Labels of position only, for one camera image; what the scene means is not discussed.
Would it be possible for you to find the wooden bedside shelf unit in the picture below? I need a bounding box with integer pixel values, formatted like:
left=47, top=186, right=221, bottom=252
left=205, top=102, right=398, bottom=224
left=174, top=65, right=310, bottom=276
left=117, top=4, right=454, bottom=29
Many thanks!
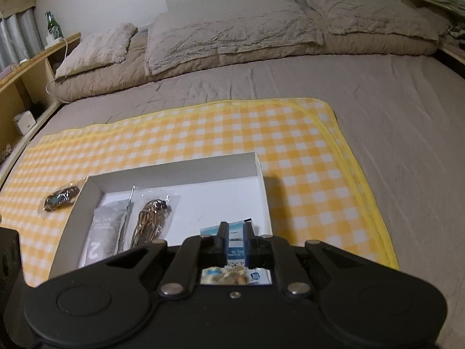
left=0, top=32, right=81, bottom=175

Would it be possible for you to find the white and blue packet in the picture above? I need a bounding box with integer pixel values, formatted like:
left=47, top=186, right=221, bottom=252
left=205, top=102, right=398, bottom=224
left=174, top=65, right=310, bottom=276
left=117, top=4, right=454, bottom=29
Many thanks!
left=199, top=218, right=273, bottom=286

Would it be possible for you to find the white charger cable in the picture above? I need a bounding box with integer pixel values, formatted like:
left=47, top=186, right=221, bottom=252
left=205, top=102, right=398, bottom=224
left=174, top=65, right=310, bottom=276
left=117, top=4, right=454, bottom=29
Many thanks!
left=45, top=38, right=70, bottom=94

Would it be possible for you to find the clear bag of brown cord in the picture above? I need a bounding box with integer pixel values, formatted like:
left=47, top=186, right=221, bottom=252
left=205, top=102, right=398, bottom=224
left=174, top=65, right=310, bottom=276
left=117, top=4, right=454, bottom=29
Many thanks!
left=125, top=193, right=181, bottom=252

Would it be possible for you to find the green glass bottle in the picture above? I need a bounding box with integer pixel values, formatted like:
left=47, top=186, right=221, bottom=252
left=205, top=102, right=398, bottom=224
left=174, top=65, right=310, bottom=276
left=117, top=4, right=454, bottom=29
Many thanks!
left=44, top=11, right=61, bottom=41

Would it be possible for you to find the fluffy beige pillow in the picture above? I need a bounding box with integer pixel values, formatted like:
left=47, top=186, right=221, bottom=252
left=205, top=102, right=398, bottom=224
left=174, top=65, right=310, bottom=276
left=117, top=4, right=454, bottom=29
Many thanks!
left=54, top=22, right=138, bottom=79

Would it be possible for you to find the small quilted beige pillow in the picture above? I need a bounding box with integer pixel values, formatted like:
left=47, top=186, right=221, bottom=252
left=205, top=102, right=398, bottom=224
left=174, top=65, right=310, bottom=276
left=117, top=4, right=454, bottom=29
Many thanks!
left=303, top=0, right=440, bottom=46

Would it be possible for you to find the grey pouch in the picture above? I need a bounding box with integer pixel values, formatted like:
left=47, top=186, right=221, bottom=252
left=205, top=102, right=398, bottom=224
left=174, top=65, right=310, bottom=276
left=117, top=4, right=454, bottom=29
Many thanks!
left=78, top=201, right=126, bottom=268

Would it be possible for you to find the white tissue box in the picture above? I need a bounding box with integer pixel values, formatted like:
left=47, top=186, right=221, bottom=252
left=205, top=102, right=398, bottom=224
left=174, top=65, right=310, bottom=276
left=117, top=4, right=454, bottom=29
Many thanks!
left=14, top=111, right=37, bottom=132

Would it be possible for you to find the grey curtain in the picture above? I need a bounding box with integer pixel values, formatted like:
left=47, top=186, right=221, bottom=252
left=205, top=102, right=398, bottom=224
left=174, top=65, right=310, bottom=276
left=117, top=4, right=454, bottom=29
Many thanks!
left=0, top=9, right=43, bottom=70

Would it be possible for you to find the teal patterned clear bag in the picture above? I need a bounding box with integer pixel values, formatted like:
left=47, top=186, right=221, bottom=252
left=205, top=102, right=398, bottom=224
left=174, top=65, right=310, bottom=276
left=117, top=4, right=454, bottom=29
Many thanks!
left=38, top=185, right=83, bottom=212

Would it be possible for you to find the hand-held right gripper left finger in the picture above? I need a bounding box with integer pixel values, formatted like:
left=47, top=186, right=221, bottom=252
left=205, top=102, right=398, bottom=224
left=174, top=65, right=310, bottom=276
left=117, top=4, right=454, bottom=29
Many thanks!
left=105, top=222, right=230, bottom=297

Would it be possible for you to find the folded beige quilt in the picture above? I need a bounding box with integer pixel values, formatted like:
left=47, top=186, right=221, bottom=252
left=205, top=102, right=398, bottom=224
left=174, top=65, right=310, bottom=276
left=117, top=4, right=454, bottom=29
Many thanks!
left=54, top=7, right=451, bottom=103

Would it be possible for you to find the white shallow box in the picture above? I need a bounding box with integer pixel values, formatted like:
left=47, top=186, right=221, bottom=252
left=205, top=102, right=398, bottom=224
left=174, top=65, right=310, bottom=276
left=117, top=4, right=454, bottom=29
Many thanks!
left=47, top=152, right=274, bottom=286

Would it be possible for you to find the large quilted beige pillow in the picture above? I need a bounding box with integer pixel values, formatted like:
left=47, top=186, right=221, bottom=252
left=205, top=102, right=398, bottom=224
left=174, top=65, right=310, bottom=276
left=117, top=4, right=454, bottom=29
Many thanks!
left=144, top=0, right=324, bottom=75

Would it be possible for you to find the yellow checked mat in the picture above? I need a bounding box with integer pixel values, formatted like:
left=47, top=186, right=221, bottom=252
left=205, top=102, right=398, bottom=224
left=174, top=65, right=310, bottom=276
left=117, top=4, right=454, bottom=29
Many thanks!
left=0, top=97, right=400, bottom=288

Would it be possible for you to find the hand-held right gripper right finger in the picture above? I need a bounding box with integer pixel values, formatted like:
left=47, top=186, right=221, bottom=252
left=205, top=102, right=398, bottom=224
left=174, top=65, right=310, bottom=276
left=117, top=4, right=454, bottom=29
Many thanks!
left=243, top=222, right=367, bottom=297

